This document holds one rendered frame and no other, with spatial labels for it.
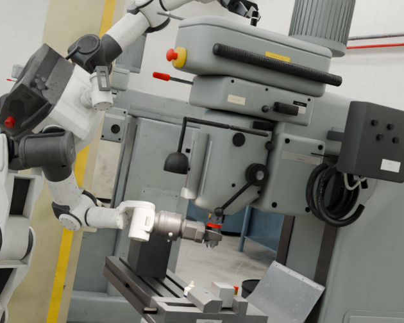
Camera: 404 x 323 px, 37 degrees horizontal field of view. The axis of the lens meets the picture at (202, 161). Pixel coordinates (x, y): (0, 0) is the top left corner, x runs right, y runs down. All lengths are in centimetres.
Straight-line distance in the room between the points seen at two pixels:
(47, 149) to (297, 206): 80
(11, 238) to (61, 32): 153
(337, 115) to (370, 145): 28
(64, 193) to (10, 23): 894
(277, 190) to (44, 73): 82
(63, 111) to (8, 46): 887
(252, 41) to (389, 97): 591
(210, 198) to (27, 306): 205
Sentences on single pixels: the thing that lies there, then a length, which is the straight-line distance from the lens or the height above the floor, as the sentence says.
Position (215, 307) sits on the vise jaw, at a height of 105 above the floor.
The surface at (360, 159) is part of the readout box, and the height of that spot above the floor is 156.
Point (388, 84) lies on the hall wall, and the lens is 770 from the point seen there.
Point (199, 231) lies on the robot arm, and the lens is 188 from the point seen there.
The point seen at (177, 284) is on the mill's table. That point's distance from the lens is 231.
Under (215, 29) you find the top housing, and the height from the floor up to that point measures 185.
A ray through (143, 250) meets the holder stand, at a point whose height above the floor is 107.
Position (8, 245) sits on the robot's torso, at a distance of 229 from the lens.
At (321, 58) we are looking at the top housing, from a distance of 193.
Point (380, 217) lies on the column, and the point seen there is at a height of 139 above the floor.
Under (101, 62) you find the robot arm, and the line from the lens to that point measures 214.
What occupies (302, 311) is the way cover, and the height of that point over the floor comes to 103.
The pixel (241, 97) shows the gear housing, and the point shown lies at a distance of 179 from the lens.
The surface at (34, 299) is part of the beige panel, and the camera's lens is 368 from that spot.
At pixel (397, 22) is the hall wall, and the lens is 788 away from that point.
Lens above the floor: 156
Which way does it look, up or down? 3 degrees down
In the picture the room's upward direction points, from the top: 11 degrees clockwise
